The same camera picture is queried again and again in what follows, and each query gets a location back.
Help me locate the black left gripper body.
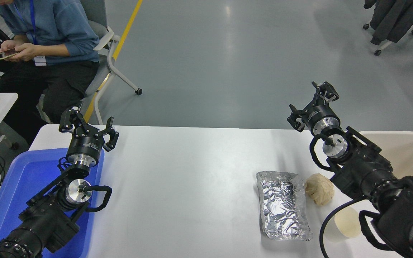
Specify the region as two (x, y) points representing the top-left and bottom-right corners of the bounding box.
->
(66, 126), (105, 162)

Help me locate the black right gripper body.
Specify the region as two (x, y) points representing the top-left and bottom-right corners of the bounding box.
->
(303, 102), (341, 132)

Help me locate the smartphone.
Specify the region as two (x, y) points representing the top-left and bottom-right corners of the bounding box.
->
(0, 48), (20, 60)

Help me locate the white paper cup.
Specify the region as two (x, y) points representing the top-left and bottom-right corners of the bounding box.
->
(324, 206), (363, 241)

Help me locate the large pale dustbin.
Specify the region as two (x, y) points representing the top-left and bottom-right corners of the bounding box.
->
(359, 131), (413, 180)

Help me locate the person's left hand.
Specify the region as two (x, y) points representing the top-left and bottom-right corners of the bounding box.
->
(15, 43), (46, 61)

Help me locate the person's right hand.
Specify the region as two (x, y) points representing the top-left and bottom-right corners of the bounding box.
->
(0, 35), (29, 51)

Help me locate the blue plastic tray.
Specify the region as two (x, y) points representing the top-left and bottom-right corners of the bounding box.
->
(0, 148), (105, 258)

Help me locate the white rolling chair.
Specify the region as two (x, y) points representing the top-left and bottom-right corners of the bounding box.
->
(362, 2), (413, 59)

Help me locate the crumpled tan paper ball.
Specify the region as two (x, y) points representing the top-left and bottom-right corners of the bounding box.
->
(304, 173), (335, 206)

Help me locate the crumpled foil tray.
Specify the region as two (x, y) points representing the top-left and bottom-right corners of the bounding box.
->
(256, 171), (313, 241)

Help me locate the seated person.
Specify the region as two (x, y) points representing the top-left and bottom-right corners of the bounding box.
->
(0, 0), (101, 144)

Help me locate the dark coat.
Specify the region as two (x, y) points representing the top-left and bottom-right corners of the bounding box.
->
(364, 0), (413, 46)

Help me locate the grey office chair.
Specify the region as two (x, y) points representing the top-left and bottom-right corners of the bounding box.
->
(36, 0), (143, 126)

